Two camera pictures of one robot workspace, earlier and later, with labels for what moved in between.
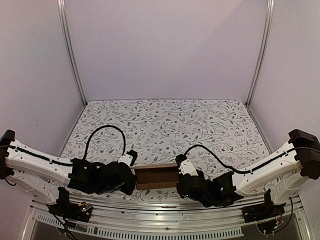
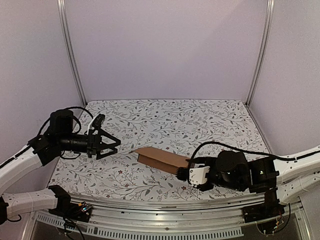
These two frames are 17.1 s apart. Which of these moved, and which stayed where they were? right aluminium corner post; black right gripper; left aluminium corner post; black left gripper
Moved: black left gripper; black right gripper
Stayed: right aluminium corner post; left aluminium corner post
